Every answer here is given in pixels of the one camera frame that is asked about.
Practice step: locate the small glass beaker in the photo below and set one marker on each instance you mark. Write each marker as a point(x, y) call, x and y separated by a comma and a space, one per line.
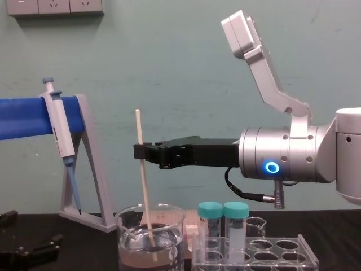
point(256, 227)

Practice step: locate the grey wall socket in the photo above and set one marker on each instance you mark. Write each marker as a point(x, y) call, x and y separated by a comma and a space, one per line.
point(22, 6)
point(86, 5)
point(54, 5)

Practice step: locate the small wooden block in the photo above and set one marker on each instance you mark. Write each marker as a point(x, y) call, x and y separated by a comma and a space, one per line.
point(192, 232)

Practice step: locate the clear plastic test tube rack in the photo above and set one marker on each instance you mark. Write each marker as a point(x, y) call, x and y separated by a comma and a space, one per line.
point(285, 254)

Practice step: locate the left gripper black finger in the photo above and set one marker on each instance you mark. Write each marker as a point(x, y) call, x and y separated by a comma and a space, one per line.
point(8, 218)
point(42, 247)

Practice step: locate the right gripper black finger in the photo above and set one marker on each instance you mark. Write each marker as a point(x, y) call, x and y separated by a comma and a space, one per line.
point(153, 154)
point(161, 143)

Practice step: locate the teal capped white sample tube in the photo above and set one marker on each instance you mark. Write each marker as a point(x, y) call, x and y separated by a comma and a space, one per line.
point(236, 210)

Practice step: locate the large glass beaker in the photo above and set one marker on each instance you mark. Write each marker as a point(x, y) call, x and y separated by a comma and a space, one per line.
point(169, 234)

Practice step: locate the blue grey pipette stand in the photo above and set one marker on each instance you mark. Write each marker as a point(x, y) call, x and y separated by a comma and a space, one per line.
point(19, 118)

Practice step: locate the grey blue pipette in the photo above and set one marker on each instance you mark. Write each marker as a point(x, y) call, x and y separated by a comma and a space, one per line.
point(60, 127)

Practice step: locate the pale stick thermometer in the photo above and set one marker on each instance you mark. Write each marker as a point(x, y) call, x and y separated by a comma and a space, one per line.
point(145, 183)

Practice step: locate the teal capped dark sample tube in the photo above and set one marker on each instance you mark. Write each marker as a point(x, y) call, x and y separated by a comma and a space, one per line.
point(210, 210)

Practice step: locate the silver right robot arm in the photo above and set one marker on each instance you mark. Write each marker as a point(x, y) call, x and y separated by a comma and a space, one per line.
point(285, 152)

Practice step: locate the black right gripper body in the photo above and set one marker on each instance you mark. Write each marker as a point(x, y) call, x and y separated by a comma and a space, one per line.
point(206, 152)

